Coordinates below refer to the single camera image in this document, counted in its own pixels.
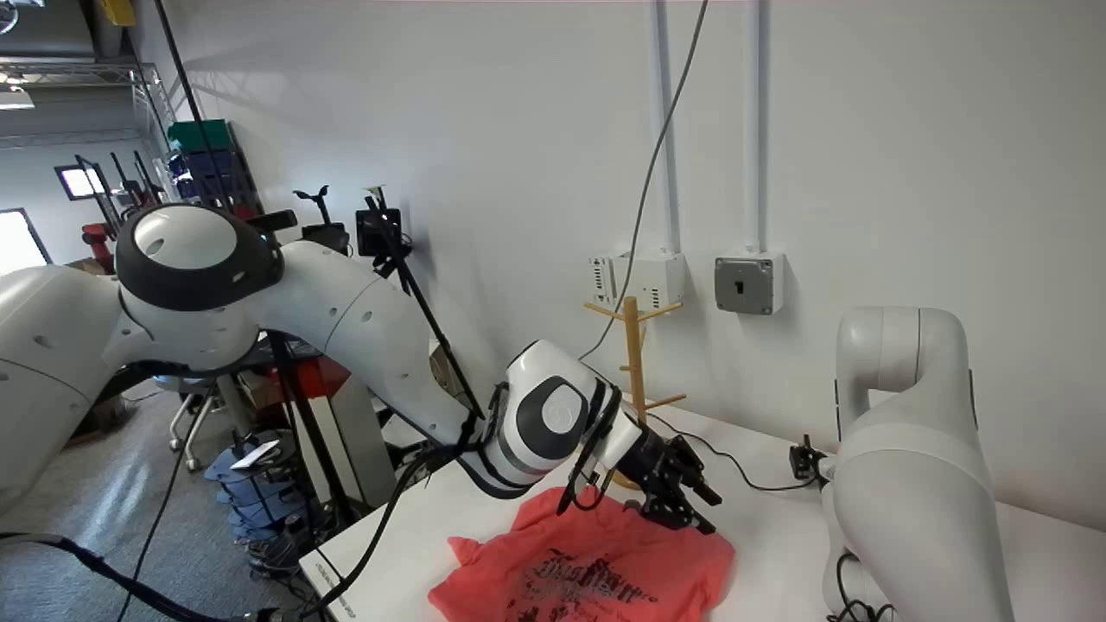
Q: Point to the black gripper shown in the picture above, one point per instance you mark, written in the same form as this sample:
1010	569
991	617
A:
660	463

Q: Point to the white wall socket box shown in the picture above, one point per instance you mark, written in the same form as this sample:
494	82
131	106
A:
606	279

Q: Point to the black camera tripod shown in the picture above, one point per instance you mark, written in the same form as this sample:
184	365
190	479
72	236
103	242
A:
379	323

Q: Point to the grey wall outlet box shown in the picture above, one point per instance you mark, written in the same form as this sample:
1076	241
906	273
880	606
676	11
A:
748	286

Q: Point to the black power plug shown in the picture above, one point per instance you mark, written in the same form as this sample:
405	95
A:
808	463

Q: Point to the wooden mug tree stand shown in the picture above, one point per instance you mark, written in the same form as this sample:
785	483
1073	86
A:
635	334

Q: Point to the white wall junction box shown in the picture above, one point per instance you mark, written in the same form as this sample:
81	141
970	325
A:
657	281

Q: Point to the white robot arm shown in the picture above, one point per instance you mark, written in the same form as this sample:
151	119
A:
196	292

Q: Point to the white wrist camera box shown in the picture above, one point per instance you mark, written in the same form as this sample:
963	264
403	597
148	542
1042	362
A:
614	443

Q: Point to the salmon pink sweatshirt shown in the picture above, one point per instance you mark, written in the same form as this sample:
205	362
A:
602	564

